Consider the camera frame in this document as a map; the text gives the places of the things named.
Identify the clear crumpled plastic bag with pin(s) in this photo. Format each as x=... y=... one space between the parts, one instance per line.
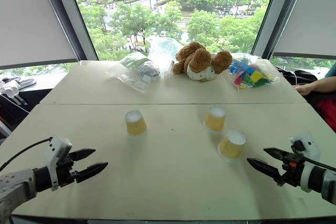
x=164 y=53

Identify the brown teddy bear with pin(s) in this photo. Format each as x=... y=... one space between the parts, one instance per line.
x=200 y=62

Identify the white device on sill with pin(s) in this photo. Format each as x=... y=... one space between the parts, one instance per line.
x=10 y=87

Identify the white roller blind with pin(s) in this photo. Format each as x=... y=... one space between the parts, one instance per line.
x=32 y=16
x=309 y=14

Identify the person's bare forearm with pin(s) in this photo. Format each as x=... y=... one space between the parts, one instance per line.
x=319 y=86

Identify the red cloth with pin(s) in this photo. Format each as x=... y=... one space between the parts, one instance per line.
x=328 y=112

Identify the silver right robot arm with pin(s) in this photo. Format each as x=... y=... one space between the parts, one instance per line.
x=321 y=178

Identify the black bag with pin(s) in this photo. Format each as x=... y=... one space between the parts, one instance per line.
x=299 y=74

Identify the bag of colourful blocks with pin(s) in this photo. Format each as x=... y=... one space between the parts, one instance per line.
x=252 y=73

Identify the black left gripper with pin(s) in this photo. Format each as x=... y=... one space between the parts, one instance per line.
x=65 y=170

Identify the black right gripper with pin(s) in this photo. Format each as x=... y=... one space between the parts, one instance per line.
x=290 y=170

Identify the yellow paper cup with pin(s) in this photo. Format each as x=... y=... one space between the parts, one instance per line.
x=135 y=124
x=232 y=145
x=215 y=119

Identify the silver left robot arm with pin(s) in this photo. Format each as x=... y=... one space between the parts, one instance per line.
x=18 y=180

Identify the clear bag with green card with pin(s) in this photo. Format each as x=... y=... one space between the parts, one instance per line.
x=136 y=73

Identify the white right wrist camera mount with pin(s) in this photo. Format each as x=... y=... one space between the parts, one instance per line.
x=305 y=144

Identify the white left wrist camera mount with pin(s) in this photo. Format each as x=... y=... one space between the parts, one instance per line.
x=55 y=149

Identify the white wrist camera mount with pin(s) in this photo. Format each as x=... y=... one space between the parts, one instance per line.
x=305 y=144
x=55 y=149

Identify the black slipper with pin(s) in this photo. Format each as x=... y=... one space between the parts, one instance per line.
x=25 y=82

